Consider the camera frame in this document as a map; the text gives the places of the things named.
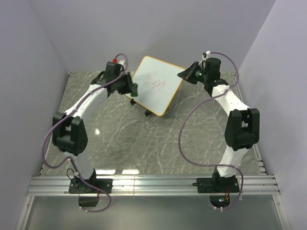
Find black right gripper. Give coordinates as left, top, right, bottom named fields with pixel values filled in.
left=177, top=62, right=208, bottom=86

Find yellow framed whiteboard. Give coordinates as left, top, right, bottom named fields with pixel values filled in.
left=126, top=56, right=184, bottom=116

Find green whiteboard eraser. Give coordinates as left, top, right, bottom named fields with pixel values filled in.
left=130, top=83, right=138, bottom=97

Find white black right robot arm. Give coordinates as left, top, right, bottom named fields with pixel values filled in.
left=178, top=57, right=260, bottom=193

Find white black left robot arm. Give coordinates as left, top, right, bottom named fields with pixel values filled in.
left=52, top=59, right=137, bottom=193

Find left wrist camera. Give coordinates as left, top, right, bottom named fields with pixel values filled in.
left=104, top=57, right=127, bottom=78

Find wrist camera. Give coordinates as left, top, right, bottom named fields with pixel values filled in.
left=199, top=51, right=221, bottom=72
left=104, top=57, right=127, bottom=78

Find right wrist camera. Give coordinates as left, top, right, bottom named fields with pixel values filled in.
left=199, top=51, right=221, bottom=72

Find metal wire board stand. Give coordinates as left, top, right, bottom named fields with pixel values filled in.
left=130, top=99, right=153, bottom=117

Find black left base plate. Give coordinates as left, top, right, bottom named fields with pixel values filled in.
left=68, top=178, right=113, bottom=194

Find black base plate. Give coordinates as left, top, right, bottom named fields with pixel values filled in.
left=192, top=177, right=240, bottom=194
left=68, top=178, right=113, bottom=194

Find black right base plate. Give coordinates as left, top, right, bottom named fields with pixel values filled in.
left=192, top=177, right=240, bottom=194

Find aluminium mounting rail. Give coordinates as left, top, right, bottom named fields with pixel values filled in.
left=27, top=174, right=280, bottom=196

